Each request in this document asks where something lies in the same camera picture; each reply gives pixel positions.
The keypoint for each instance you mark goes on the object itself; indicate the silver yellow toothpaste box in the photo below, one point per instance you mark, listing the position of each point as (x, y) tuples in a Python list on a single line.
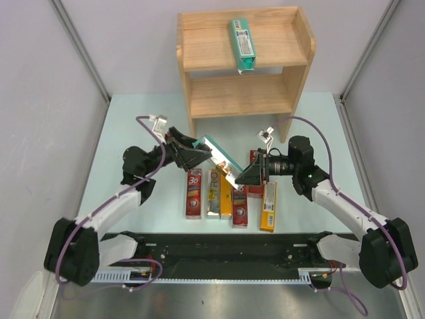
[(219, 196)]

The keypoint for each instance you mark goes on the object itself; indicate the wooden two-tier shelf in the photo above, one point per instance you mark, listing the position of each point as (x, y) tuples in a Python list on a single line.
[(212, 87)]

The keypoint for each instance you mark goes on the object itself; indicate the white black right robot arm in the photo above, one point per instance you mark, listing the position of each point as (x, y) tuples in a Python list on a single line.
[(382, 249)]

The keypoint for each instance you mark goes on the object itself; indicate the red 3d toothpaste box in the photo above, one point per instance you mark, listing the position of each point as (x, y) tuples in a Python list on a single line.
[(255, 191), (193, 198), (240, 208)]

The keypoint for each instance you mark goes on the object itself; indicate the left red 3D toothpaste box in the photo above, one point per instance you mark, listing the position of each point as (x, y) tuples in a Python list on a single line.
[(193, 198)]

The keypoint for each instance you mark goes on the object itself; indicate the upper red 3D toothpaste box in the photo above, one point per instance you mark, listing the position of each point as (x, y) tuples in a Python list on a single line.
[(255, 191)]

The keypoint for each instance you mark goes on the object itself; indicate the teal toothpaste box with barcode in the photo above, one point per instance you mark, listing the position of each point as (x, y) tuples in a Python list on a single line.
[(242, 46)]

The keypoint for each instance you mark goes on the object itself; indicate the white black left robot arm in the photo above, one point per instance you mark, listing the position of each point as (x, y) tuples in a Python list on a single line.
[(77, 247)]

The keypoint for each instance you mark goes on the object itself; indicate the yellow toothpaste box with barcode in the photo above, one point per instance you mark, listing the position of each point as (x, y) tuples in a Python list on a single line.
[(268, 209)]

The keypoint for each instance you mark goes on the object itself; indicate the middle red 3D toothpaste box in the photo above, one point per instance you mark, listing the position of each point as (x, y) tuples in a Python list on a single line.
[(240, 208)]

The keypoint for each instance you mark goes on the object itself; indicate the silver teal toothpaste box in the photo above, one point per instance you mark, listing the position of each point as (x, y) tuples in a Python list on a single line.
[(221, 159)]

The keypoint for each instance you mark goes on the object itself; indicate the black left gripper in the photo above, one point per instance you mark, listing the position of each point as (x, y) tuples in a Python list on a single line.
[(179, 148)]

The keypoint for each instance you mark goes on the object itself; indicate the white slotted cable duct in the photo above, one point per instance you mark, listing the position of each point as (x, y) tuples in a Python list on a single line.
[(138, 277)]

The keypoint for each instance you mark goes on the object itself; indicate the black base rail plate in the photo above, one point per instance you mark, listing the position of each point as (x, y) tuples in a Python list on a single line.
[(231, 257)]

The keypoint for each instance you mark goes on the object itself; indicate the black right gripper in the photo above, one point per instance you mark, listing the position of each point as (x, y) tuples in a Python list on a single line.
[(261, 168)]

